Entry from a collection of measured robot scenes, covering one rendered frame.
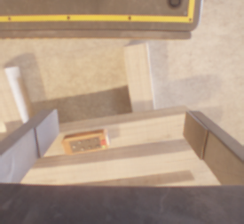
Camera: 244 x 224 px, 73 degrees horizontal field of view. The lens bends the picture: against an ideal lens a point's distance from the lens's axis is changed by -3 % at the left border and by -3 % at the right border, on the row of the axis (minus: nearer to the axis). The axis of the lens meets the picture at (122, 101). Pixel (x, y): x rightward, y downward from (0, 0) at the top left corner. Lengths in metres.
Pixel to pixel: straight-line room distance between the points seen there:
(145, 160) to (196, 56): 0.52
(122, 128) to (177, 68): 0.39
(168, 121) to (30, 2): 0.58
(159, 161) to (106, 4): 0.61
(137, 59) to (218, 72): 0.42
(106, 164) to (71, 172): 0.16
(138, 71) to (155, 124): 0.23
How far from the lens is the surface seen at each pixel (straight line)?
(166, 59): 0.83
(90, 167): 0.78
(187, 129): 0.16
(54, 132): 0.17
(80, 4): 0.51
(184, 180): 0.87
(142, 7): 0.50
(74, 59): 0.83
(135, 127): 0.67
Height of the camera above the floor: 0.80
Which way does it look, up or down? 73 degrees down
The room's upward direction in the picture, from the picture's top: 180 degrees clockwise
